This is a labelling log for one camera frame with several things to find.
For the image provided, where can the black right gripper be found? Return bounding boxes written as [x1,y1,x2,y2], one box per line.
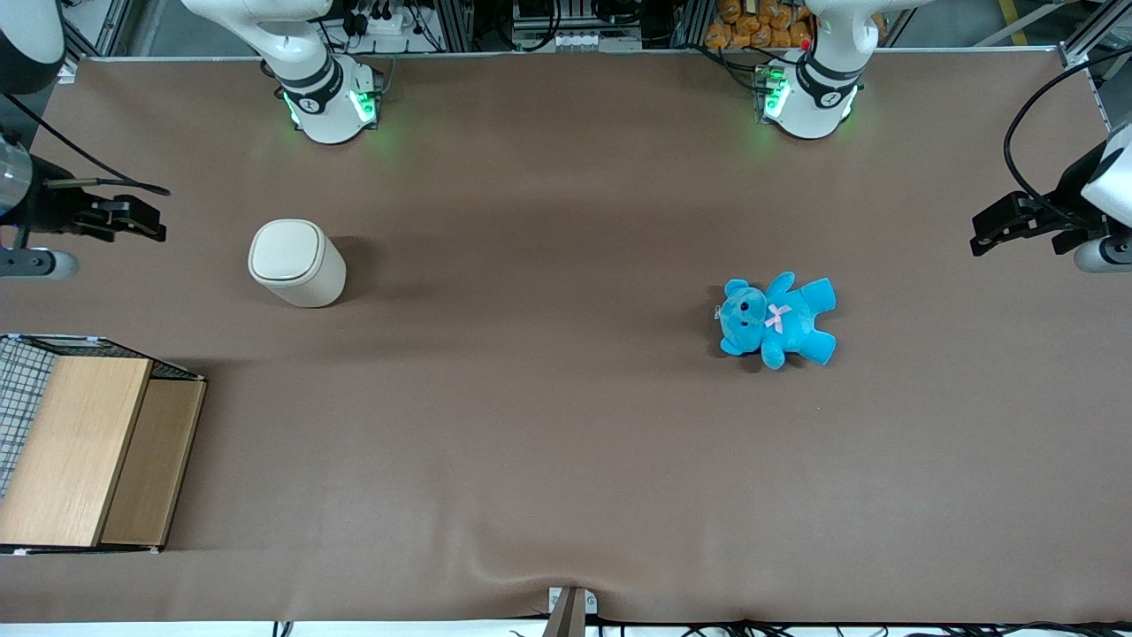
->
[16,156,168,243]

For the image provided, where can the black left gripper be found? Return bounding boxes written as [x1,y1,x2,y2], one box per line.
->
[970,143,1112,258]

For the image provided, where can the cream lidded trash can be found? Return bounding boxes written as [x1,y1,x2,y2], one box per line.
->
[247,219,348,310]

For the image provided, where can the blue teddy bear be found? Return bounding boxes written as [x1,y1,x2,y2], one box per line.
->
[715,271,838,372]

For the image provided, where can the wooden shelf rack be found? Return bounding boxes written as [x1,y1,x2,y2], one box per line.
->
[0,334,209,556]

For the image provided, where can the orange plush toy pile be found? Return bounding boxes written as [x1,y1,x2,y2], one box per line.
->
[704,0,815,51]

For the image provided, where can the white power strip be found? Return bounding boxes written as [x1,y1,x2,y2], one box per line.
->
[352,7,436,38]

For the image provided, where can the brown table mat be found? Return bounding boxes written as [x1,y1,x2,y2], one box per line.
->
[0,49,1132,625]

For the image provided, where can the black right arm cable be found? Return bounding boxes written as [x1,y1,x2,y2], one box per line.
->
[0,92,172,197]

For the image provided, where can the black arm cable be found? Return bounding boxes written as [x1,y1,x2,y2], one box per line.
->
[0,92,172,197]
[1003,48,1132,222]

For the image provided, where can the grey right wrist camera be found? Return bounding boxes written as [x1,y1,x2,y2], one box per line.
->
[0,249,80,280]

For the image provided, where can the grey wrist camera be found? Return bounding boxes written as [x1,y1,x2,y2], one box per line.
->
[1074,236,1132,274]
[0,249,80,280]

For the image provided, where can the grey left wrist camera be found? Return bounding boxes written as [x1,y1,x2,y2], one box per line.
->
[1074,236,1132,274]

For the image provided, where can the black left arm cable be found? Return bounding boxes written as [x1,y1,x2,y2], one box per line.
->
[1003,48,1132,222]

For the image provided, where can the aluminium frame post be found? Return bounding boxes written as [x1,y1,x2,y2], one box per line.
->
[1056,0,1132,70]
[60,0,138,61]

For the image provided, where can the black wire grid panel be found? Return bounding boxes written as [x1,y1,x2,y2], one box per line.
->
[0,336,57,498]

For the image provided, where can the metal table edge bracket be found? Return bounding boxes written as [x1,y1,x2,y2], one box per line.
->
[541,586,600,637]

